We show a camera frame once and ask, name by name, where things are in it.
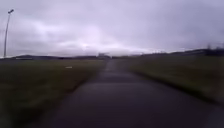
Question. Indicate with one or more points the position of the tall street lamp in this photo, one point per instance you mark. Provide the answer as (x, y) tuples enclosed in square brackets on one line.
[(6, 33)]

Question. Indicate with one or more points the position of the dark wet asphalt path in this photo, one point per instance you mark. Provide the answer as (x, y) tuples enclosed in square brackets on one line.
[(116, 100)]

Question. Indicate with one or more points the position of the grass field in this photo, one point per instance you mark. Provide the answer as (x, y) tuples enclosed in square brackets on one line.
[(186, 71), (33, 86)]

